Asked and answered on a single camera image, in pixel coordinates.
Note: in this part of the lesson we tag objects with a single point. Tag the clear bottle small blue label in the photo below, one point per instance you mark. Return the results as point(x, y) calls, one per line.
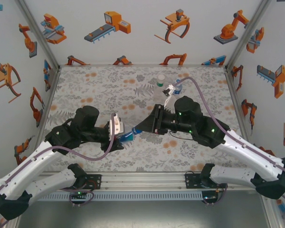
point(127, 139)

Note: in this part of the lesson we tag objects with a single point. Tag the bottle with wide blue label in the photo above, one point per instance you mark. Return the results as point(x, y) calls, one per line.
point(178, 90)

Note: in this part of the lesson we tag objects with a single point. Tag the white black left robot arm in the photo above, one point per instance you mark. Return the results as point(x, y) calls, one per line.
point(38, 185)

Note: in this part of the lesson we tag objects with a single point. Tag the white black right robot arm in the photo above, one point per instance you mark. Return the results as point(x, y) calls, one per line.
point(247, 154)

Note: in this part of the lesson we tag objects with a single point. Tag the grey floral table cloth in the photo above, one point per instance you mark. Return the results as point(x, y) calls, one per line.
point(85, 83)

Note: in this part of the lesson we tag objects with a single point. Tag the circuit board with green light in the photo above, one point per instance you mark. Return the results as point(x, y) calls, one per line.
point(78, 193)
point(210, 197)

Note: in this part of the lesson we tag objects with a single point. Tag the aluminium frame rail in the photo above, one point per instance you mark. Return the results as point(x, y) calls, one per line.
point(48, 107)
point(133, 65)
point(236, 102)

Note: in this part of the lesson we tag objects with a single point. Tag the wide aluminium base rail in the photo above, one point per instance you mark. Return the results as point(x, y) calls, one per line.
point(145, 180)

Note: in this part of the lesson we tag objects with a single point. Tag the aluminium frame post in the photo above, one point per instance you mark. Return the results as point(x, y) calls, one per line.
point(40, 35)
point(273, 216)
point(17, 223)
point(246, 35)

